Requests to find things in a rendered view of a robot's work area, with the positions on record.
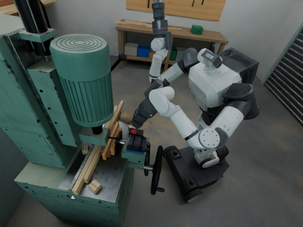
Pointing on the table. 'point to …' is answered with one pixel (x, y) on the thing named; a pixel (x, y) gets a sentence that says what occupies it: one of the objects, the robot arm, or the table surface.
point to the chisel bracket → (85, 138)
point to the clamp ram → (119, 141)
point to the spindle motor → (84, 77)
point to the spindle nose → (97, 129)
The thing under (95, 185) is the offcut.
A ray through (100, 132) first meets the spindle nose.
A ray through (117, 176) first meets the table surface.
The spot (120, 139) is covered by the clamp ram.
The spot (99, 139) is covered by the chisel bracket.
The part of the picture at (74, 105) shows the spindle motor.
